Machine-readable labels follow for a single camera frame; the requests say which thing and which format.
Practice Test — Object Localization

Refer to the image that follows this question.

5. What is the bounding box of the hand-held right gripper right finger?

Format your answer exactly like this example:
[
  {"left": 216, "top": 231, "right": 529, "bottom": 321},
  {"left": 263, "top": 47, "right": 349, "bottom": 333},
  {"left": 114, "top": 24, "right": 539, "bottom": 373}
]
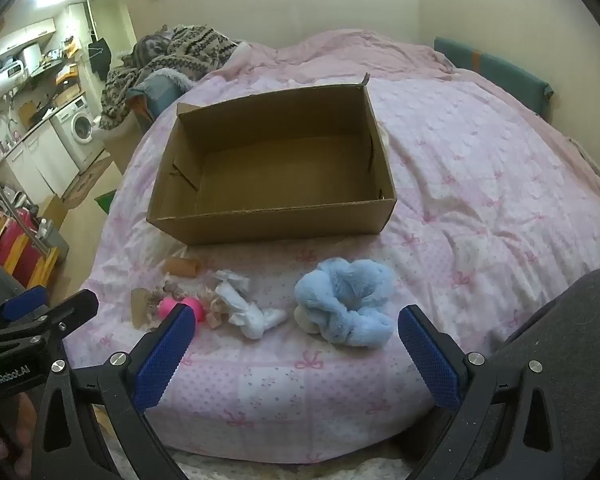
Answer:
[{"left": 398, "top": 305, "right": 581, "bottom": 480}]

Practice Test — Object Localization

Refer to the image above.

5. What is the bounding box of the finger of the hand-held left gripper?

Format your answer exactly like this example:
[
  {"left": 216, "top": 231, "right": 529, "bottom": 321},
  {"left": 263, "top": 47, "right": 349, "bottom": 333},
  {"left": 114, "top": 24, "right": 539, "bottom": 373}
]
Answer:
[
  {"left": 7, "top": 290, "right": 100, "bottom": 343},
  {"left": 0, "top": 285, "right": 48, "bottom": 331}
]

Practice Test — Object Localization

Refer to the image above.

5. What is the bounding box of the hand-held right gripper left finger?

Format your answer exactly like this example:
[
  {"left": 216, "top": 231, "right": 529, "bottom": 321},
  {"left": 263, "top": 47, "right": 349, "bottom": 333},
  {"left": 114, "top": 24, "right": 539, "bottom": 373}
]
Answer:
[{"left": 30, "top": 304, "right": 197, "bottom": 480}]

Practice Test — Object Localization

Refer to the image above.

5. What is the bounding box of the pink rope dog toy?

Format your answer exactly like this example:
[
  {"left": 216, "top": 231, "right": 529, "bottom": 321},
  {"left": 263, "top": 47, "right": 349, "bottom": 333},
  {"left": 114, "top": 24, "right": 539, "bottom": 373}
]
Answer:
[{"left": 147, "top": 280, "right": 231, "bottom": 328}]

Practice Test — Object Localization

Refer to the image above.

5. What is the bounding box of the white cloth toy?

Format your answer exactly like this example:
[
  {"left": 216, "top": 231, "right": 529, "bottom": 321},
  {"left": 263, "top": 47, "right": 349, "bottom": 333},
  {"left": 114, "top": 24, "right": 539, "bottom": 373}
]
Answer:
[{"left": 212, "top": 280, "right": 288, "bottom": 341}]

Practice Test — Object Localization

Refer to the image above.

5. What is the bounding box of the clear plastic wrapper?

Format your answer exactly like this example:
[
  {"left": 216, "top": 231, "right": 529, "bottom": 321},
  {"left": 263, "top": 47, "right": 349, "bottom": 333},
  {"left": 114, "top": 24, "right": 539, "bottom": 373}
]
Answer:
[{"left": 211, "top": 269, "right": 251, "bottom": 293}]

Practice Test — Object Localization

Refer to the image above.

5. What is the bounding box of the light blue plush toy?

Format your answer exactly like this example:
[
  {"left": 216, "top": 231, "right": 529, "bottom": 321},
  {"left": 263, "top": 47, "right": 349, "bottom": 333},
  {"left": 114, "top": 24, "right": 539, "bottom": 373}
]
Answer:
[{"left": 294, "top": 257, "right": 396, "bottom": 350}]

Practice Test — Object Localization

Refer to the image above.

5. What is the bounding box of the brown cardboard box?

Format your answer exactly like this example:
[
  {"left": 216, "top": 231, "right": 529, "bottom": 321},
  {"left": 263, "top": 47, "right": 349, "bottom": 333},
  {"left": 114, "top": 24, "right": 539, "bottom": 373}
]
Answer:
[{"left": 146, "top": 74, "right": 398, "bottom": 247}]

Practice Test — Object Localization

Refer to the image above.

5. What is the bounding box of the person's left hand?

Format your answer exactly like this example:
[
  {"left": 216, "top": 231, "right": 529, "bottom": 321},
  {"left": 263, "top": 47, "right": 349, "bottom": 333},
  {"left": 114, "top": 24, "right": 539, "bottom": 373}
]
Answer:
[{"left": 0, "top": 392, "right": 38, "bottom": 461}]

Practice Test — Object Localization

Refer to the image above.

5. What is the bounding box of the brown cardboard tube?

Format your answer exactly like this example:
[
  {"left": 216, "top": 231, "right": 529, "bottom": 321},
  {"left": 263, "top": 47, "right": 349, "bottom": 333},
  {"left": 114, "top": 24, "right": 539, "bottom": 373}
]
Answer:
[
  {"left": 166, "top": 256, "right": 202, "bottom": 278},
  {"left": 131, "top": 287, "right": 153, "bottom": 326}
]

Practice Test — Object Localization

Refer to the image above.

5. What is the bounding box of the yellow wooden chair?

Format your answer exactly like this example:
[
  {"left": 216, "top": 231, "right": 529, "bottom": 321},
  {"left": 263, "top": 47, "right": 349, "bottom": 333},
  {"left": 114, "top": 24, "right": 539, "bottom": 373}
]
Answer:
[{"left": 0, "top": 200, "right": 61, "bottom": 286}]

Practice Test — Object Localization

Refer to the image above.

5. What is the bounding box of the grey bin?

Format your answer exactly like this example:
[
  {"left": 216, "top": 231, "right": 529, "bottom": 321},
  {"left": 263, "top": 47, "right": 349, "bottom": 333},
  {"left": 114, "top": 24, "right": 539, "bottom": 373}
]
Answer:
[{"left": 37, "top": 220, "right": 71, "bottom": 266}]

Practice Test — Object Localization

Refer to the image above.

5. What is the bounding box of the small cardboard floor box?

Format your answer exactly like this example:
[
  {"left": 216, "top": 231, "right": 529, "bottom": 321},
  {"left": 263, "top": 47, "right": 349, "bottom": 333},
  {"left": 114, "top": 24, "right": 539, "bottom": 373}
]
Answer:
[{"left": 37, "top": 195, "right": 70, "bottom": 226}]

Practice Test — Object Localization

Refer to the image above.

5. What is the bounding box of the patterned doormat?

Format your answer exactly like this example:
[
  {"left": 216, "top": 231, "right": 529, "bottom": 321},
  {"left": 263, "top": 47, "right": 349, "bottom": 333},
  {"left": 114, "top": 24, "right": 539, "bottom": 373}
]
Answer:
[{"left": 62, "top": 157, "right": 113, "bottom": 208}]

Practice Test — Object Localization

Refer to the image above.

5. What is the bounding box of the white kitchen cabinet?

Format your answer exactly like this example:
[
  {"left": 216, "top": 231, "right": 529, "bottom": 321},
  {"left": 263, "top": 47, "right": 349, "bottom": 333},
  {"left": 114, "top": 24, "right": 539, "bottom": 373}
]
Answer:
[{"left": 5, "top": 120, "right": 81, "bottom": 201}]

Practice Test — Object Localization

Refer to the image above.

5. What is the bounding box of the person's right leg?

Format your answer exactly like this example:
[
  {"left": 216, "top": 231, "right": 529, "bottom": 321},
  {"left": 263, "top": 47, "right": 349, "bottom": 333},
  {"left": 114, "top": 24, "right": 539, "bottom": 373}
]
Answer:
[{"left": 480, "top": 267, "right": 600, "bottom": 480}]

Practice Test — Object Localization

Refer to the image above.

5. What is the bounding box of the beige storage box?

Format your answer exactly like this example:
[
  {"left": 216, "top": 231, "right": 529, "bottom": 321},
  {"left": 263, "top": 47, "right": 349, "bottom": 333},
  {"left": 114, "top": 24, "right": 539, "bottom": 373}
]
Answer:
[{"left": 102, "top": 110, "right": 153, "bottom": 173}]

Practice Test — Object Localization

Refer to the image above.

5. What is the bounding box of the white washing machine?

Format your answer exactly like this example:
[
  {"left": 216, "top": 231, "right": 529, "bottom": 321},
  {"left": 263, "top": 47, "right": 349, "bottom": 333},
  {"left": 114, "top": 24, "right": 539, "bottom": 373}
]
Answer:
[{"left": 50, "top": 94, "right": 106, "bottom": 168}]

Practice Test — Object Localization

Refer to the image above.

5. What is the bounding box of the pink floral quilt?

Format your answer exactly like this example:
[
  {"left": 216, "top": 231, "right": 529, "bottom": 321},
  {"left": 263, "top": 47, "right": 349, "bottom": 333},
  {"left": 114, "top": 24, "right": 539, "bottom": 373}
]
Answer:
[{"left": 62, "top": 75, "right": 600, "bottom": 463}]

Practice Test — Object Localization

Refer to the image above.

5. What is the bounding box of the teal pet bed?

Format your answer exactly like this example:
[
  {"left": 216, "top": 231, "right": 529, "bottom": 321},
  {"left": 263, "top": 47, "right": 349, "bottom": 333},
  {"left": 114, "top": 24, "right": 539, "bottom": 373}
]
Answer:
[{"left": 126, "top": 67, "right": 193, "bottom": 126}]

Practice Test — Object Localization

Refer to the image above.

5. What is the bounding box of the white microwave oven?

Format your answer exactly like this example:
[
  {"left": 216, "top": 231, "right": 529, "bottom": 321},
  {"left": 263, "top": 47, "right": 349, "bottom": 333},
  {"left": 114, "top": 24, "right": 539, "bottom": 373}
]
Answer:
[{"left": 0, "top": 57, "right": 31, "bottom": 81}]

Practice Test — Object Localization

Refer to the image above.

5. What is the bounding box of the black hanging garment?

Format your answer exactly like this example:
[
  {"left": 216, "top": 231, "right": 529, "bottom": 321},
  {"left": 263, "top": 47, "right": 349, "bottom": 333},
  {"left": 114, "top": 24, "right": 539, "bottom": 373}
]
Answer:
[{"left": 87, "top": 37, "right": 112, "bottom": 81}]

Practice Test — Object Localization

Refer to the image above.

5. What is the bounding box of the grey tabby cat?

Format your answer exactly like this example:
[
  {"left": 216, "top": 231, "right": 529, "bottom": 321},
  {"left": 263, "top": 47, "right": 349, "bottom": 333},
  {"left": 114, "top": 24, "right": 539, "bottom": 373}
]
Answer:
[{"left": 132, "top": 27, "right": 176, "bottom": 68}]

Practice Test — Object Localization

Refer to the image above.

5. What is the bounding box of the patterned knit blanket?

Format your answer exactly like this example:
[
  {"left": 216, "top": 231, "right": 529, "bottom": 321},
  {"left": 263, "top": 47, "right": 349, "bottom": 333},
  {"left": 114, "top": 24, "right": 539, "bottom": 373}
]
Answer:
[{"left": 100, "top": 25, "right": 238, "bottom": 131}]

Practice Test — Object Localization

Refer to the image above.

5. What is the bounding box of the teal headboard pad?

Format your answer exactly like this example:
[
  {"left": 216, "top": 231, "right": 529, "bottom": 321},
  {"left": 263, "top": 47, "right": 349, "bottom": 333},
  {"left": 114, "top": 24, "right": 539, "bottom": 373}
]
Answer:
[{"left": 434, "top": 36, "right": 553, "bottom": 116}]

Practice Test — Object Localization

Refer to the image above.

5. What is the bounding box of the plain pink duvet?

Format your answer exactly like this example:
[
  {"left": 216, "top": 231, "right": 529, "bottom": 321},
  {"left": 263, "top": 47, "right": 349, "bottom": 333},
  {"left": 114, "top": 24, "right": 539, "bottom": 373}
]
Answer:
[{"left": 227, "top": 30, "right": 581, "bottom": 161}]

